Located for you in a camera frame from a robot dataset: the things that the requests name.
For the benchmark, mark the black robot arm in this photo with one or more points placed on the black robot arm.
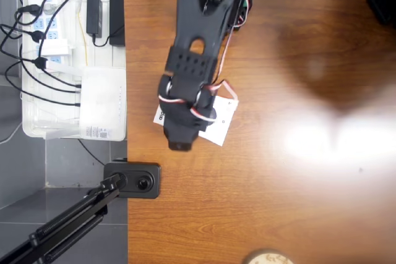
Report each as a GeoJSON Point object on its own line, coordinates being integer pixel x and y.
{"type": "Point", "coordinates": [201, 13]}

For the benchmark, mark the wide black power adapter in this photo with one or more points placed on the wide black power adapter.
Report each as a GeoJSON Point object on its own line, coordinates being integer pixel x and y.
{"type": "Point", "coordinates": [117, 16]}

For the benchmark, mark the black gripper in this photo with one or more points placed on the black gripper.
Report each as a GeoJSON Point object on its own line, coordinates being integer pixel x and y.
{"type": "Point", "coordinates": [180, 140]}

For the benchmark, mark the black power plug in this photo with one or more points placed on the black power plug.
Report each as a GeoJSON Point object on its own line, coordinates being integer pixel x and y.
{"type": "Point", "coordinates": [31, 9]}
{"type": "Point", "coordinates": [38, 36]}
{"type": "Point", "coordinates": [40, 63]}

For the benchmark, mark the slim black power adapter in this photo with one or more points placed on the slim black power adapter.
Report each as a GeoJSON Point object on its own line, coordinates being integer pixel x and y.
{"type": "Point", "coordinates": [93, 13]}

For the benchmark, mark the white power strip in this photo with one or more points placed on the white power strip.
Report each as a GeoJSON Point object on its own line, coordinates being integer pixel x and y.
{"type": "Point", "coordinates": [51, 23]}

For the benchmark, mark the white orange mouse box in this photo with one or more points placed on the white orange mouse box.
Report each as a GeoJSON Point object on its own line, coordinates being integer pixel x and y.
{"type": "Point", "coordinates": [222, 121]}

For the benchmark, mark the black stand clamp base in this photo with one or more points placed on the black stand clamp base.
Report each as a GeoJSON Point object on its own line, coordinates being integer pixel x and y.
{"type": "Point", "coordinates": [145, 183]}

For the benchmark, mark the white charger plug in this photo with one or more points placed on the white charger plug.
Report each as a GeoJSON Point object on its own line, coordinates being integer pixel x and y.
{"type": "Point", "coordinates": [55, 47]}

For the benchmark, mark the round wooden coaster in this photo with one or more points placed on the round wooden coaster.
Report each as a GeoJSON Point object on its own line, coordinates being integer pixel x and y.
{"type": "Point", "coordinates": [269, 258]}

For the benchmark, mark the white router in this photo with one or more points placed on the white router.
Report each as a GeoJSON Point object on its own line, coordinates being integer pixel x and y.
{"type": "Point", "coordinates": [102, 100]}

